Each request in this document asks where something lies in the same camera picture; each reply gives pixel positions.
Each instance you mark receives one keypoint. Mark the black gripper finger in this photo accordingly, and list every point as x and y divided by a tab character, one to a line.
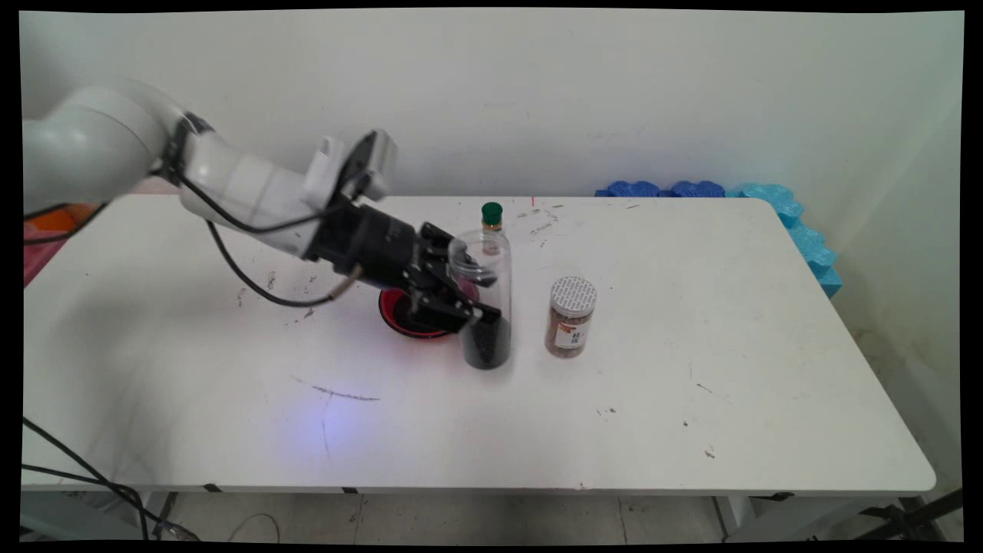
438	238
445	311

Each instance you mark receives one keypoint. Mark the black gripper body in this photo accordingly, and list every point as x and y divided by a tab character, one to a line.
369	242

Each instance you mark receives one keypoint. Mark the clear plastic jar black seeds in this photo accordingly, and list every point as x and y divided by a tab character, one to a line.
488	349

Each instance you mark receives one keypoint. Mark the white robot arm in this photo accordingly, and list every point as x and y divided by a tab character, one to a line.
92	146

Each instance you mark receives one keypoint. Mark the red bowl with black seeds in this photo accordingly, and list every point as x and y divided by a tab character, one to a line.
393	311

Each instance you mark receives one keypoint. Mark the small spice bottle green cap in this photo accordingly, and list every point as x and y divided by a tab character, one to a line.
491	213

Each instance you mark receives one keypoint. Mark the spice jar white patterned lid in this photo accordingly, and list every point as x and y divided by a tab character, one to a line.
570	322

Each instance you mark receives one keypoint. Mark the dark blue foam mat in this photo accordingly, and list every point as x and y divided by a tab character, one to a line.
633	189

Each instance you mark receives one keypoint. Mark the orange box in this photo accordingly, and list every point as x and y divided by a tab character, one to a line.
61	219

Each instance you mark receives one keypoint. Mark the white table leg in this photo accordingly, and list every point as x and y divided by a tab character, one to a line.
157	511
736	514

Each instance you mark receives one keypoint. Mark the light blue foam mat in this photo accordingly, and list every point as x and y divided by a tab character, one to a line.
806	238

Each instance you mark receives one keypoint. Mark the black stand frame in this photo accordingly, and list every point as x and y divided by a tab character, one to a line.
921	511

